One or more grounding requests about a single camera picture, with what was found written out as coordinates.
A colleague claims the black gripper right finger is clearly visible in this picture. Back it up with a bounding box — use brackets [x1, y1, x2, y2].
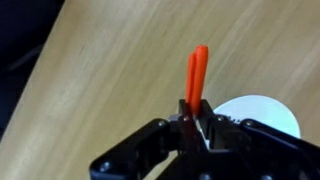
[196, 99, 320, 180]

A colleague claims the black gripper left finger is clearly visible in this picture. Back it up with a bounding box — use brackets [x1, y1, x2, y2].
[89, 99, 209, 180]

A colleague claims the orange marker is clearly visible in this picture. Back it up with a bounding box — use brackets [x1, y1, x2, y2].
[184, 44, 210, 116]

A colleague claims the white bowl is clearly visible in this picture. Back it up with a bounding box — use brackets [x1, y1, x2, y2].
[213, 94, 302, 140]

